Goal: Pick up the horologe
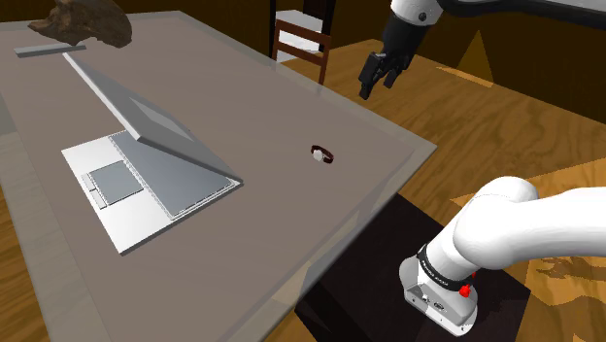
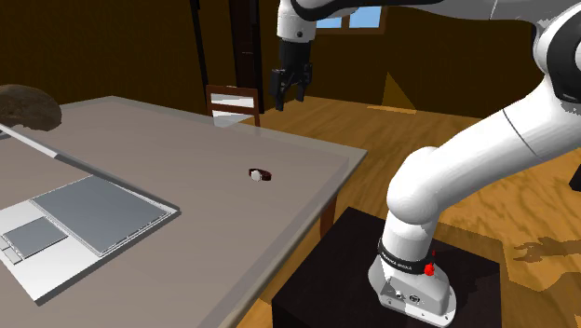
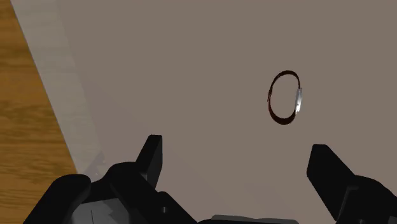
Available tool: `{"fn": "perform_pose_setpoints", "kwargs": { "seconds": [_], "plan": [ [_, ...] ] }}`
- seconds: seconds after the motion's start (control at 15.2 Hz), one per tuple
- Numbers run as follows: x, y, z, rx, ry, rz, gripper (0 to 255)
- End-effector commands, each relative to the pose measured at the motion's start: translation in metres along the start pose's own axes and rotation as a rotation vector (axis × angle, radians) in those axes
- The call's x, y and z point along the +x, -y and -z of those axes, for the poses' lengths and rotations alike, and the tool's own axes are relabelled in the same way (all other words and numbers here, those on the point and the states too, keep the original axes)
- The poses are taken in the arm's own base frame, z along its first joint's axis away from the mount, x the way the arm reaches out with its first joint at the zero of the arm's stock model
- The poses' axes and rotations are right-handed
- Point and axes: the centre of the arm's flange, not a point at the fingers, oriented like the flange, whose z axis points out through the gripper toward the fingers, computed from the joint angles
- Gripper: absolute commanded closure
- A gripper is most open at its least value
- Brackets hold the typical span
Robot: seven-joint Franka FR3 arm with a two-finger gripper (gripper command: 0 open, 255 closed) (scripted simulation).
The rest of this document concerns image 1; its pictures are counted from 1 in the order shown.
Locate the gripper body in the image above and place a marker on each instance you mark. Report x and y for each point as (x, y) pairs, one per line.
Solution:
(401, 40)

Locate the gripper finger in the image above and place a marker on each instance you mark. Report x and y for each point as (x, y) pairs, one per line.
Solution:
(392, 76)
(370, 71)

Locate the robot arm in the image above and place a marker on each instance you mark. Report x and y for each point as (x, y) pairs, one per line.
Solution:
(502, 232)

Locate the dark wooden chair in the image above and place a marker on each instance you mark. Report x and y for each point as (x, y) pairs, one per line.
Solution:
(303, 40)

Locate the grey table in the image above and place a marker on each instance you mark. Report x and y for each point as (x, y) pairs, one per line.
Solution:
(274, 113)

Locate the dark robot stand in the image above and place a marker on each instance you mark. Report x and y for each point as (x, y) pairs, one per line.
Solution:
(378, 246)

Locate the silver open laptop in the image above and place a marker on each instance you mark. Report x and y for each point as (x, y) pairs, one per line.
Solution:
(156, 156)

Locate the brown rough rock-shaped object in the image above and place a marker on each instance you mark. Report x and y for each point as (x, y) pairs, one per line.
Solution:
(85, 21)

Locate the grey flat bar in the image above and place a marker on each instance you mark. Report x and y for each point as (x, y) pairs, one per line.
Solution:
(47, 49)

